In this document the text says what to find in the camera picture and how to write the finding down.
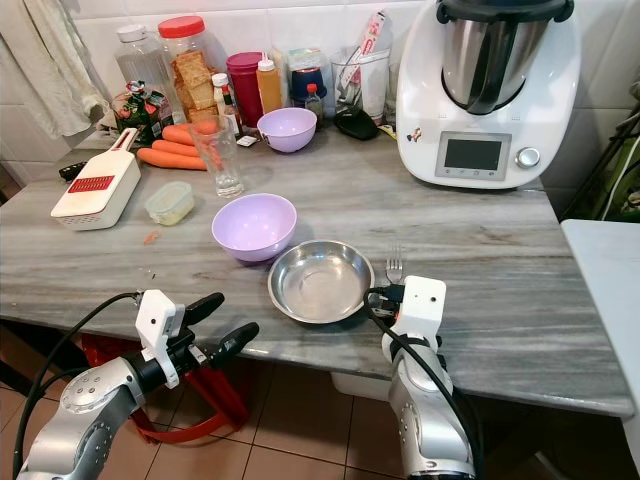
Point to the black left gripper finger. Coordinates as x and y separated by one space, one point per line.
235 341
203 308

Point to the silver metal fork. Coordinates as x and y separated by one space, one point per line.
395 263

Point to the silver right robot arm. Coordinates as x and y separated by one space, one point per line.
425 430

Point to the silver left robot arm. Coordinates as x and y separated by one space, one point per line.
80 410

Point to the stainless steel plate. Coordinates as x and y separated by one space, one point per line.
320 281

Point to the red plastic basket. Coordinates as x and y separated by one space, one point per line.
110 350

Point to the small orange carrot scrap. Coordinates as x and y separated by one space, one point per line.
152 239

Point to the white plastic bin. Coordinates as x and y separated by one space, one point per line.
355 385

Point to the lilac plastic bowl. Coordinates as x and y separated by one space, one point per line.
288 127
253 225

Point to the clear drinking glass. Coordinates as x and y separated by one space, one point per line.
220 165

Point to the orange carrot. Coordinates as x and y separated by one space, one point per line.
182 132
172 147
165 158

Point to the white grater with red blade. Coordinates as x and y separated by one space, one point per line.
92 195

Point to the black rounded plastic object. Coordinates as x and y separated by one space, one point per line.
356 123

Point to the small red-capped bottle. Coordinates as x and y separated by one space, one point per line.
314 102

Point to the small white-capped spice bottle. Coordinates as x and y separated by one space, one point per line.
221 92

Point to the clear plastic measuring jug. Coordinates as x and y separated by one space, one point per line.
372 85

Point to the magenta plastic canister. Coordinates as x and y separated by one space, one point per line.
244 90

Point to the white side cabinet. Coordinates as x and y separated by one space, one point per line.
610 300

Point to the orange squeeze bottle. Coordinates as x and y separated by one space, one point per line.
269 90

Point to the dark blue jar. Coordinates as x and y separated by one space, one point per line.
305 84

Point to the clear jar with clear lid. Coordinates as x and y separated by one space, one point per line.
142 65

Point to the clear plastic food pack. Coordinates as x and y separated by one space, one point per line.
306 58

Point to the green fabric bag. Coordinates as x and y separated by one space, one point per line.
615 180

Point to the white kitchen cooking machine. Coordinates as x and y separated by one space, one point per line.
558 100

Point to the pink printed wrap roll box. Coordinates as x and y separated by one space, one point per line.
372 35

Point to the cracker jar with red lid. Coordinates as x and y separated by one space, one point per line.
181 26

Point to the grey hanging towel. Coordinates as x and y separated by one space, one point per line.
50 60

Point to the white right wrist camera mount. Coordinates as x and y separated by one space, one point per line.
422 298

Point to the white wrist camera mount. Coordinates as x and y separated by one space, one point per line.
157 320
422 298

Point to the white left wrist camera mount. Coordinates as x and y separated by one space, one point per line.
157 320

